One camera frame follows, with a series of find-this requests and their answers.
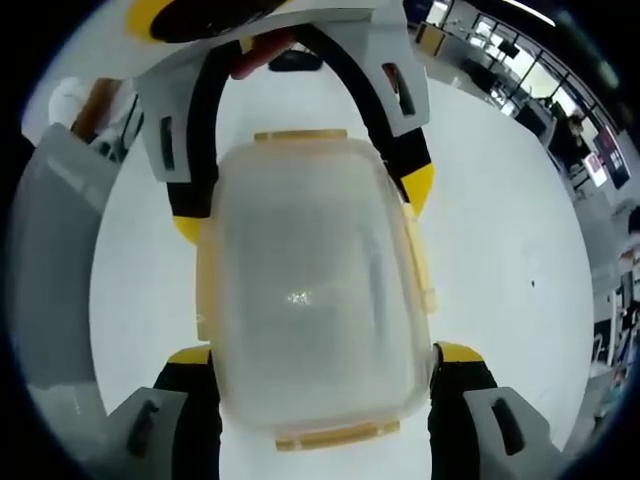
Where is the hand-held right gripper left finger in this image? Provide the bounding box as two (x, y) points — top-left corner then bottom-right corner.
(101, 347), (225, 480)

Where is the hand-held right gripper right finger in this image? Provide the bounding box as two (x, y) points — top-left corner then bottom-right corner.
(427, 341), (552, 480)

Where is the clear lid with yellow buckles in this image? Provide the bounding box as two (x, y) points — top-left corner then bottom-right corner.
(194, 128), (437, 454)

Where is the clear plastic buckle container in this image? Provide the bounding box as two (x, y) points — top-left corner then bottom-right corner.
(202, 142), (431, 431)

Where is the person's left hand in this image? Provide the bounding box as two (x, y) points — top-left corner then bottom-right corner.
(228, 28), (293, 81)

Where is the black rounded device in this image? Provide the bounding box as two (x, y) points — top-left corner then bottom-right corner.
(267, 48), (324, 72)

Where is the yellow-edged cabinet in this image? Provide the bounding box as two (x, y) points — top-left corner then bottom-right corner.
(413, 21), (450, 57)

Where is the grey mesh office chair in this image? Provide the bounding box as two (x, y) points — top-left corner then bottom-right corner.
(9, 122), (132, 417)

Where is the dark monitor with red display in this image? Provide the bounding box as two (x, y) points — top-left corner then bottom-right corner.
(592, 124), (632, 190)

